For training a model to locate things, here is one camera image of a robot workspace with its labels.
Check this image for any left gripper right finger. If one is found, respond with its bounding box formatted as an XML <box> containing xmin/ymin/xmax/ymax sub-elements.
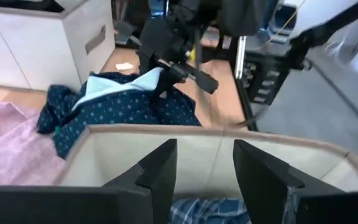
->
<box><xmin>233</xmin><ymin>139</ymin><xmax>344</xmax><ymax>224</ymax></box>

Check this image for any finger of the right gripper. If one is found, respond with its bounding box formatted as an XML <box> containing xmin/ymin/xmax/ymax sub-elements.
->
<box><xmin>136</xmin><ymin>51</ymin><xmax>160</xmax><ymax>75</ymax></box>
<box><xmin>155</xmin><ymin>61</ymin><xmax>219</xmax><ymax>98</ymax></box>

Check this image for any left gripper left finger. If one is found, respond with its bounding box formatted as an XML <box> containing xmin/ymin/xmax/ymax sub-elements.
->
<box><xmin>103</xmin><ymin>138</ymin><xmax>178</xmax><ymax>224</ymax></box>

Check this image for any beige fabric storage bin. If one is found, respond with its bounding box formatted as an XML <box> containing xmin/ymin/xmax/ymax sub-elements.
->
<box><xmin>0</xmin><ymin>0</ymin><xmax>116</xmax><ymax>91</ymax></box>
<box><xmin>53</xmin><ymin>124</ymin><xmax>358</xmax><ymax>200</ymax></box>

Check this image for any navy dotted shirt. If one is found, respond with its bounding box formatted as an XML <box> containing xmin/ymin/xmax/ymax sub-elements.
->
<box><xmin>35</xmin><ymin>67</ymin><xmax>202</xmax><ymax>159</ymax></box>

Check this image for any blue plaid shirt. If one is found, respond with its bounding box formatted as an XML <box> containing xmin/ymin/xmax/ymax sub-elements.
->
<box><xmin>168</xmin><ymin>197</ymin><xmax>251</xmax><ymax>224</ymax></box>

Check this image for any pink shirt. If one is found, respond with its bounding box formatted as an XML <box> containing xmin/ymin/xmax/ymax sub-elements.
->
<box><xmin>0</xmin><ymin>101</ymin><xmax>67</xmax><ymax>189</ymax></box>

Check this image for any white paper tag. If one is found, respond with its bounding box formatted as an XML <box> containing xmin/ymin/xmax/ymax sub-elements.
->
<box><xmin>116</xmin><ymin>62</ymin><xmax>134</xmax><ymax>71</ymax></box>

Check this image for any black aluminium table frame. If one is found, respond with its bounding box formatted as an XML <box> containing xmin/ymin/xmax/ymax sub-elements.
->
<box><xmin>231</xmin><ymin>35</ymin><xmax>260</xmax><ymax>132</ymax></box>

